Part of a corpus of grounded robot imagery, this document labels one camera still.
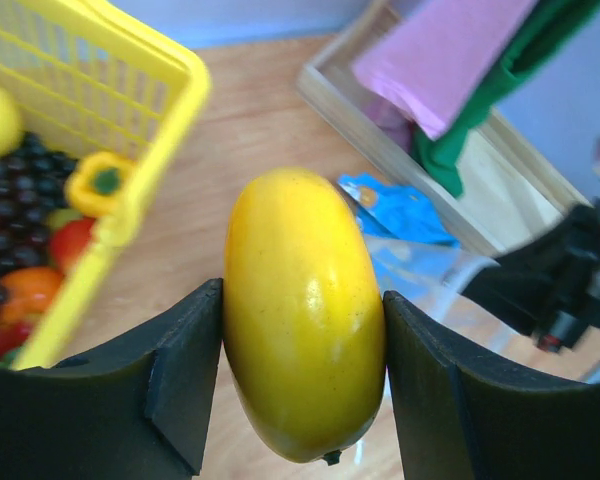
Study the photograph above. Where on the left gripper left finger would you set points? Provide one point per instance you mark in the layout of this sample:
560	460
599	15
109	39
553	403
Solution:
135	407

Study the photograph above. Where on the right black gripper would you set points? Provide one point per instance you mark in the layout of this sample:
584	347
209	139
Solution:
524	283

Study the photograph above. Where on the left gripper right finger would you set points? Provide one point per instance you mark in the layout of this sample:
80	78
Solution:
464	412

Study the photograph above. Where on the clear dotted zip top bag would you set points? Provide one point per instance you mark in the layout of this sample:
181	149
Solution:
432	276

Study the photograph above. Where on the yellow orange toy mango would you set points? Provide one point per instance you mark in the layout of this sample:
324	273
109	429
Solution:
303	317

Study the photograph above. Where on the red toy apple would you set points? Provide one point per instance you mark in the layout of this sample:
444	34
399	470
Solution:
14	336

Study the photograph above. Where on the blue cartoon print cloth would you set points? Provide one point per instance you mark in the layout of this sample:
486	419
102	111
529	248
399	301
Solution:
394	211

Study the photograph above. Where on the yellow toy bell pepper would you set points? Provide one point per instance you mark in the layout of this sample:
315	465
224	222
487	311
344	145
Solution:
96	182

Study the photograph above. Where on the pink shirt on hanger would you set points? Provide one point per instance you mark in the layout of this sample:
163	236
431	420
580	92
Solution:
425	69

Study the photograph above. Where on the dark toy grapes bunch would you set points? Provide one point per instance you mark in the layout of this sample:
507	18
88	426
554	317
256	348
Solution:
32	179

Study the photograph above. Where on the green shirt on hanger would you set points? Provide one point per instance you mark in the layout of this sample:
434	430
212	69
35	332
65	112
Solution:
548	27

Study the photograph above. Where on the yellow plastic shopping basket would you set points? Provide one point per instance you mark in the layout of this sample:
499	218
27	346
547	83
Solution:
88	77

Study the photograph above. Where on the wooden clothes rack frame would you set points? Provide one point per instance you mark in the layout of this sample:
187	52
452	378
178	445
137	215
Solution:
492	189

